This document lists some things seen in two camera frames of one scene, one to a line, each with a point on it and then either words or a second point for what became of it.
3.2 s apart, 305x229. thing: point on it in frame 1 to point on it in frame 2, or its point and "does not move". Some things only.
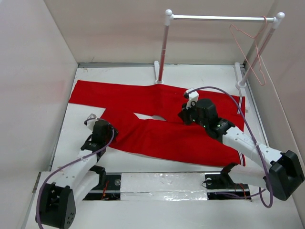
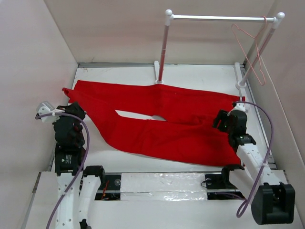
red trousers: (146, 117) does not move
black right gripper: (184, 114) to (223, 115)
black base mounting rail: (219, 187) does not move
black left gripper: (109, 130) to (73, 108)
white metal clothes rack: (169, 16) does not move
